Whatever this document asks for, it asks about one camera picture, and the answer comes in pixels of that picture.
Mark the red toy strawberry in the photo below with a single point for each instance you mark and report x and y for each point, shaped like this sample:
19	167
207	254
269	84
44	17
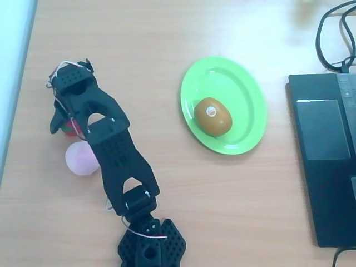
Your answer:
69	130

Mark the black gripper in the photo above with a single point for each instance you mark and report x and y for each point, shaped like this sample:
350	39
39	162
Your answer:
56	124

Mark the green oval plate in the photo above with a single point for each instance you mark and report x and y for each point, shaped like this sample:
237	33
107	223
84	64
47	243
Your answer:
244	133

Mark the black laptop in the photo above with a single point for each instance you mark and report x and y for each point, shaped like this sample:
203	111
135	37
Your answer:
320	167

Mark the pink toy peach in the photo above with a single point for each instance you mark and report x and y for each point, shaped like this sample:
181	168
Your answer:
78	161

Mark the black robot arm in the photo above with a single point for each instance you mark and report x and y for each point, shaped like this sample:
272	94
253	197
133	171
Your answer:
116	155

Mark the brown toy kiwi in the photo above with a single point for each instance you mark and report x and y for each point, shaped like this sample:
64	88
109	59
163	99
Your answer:
214	118

